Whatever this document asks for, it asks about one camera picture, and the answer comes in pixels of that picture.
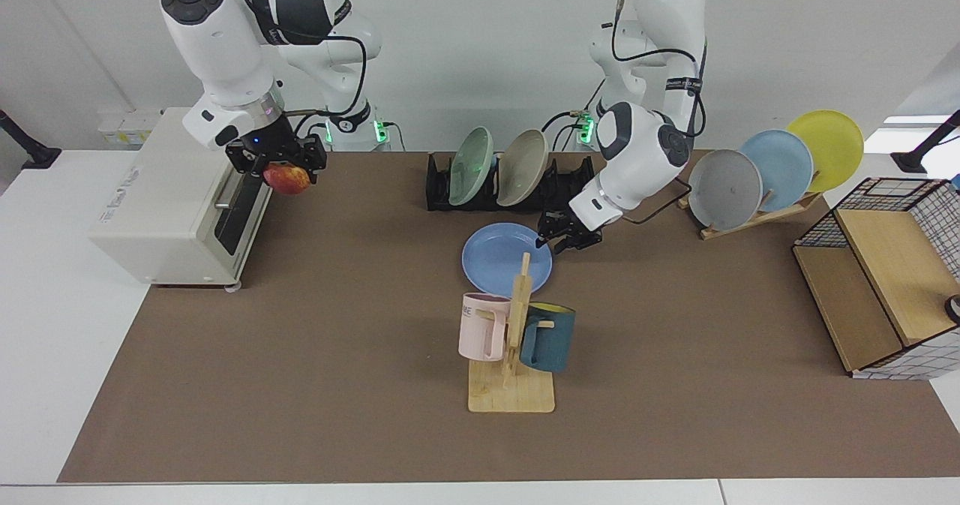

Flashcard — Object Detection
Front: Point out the red yellow apple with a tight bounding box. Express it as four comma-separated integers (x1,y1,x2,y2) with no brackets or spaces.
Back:
262,161,311,197

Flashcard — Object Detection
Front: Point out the beige plate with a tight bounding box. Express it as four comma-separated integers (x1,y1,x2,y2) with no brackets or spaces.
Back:
496,128,550,208

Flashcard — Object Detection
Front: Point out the pale green plate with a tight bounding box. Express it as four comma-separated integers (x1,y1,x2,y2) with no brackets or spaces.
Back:
448,126,496,207

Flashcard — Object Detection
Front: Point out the black dish rack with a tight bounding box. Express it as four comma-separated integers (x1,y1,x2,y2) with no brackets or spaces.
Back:
426,151,599,213

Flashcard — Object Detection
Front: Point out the grey plate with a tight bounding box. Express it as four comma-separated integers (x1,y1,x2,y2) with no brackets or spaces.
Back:
687,149,764,232

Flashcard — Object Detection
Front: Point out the wooden plate rack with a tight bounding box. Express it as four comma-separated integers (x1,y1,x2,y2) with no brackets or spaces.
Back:
677,190,824,241

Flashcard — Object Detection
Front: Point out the light blue plate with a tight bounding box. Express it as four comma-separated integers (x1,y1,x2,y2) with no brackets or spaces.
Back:
739,130,815,213

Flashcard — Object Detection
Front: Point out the yellow plate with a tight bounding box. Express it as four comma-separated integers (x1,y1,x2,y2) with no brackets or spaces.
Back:
785,110,865,194

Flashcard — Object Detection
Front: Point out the dark teal mug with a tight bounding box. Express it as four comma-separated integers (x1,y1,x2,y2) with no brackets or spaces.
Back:
519,302,577,374

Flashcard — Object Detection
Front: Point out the pale toaster oven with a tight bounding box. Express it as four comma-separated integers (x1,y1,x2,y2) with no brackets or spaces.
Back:
88,107,277,292

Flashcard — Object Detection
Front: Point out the pink mug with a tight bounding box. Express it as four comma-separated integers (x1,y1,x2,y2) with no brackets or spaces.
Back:
458,292,512,362

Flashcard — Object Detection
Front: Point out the white socket box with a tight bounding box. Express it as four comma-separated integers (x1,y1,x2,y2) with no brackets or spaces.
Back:
97,111,164,147

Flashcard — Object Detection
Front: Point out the wooden cup stand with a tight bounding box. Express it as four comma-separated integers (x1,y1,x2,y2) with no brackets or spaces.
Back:
468,251,557,414

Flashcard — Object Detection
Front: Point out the brown table cloth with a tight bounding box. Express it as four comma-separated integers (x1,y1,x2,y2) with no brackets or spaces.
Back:
57,150,960,483

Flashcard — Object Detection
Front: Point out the black base cable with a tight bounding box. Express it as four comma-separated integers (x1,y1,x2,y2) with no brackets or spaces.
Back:
289,115,329,152
553,77,607,152

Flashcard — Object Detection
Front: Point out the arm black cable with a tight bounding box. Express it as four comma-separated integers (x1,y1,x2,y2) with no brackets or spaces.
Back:
283,34,368,119
610,0,710,227

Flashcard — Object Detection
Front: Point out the wire basket with wooden floor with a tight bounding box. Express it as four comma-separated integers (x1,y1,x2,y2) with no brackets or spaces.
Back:
792,177,960,380

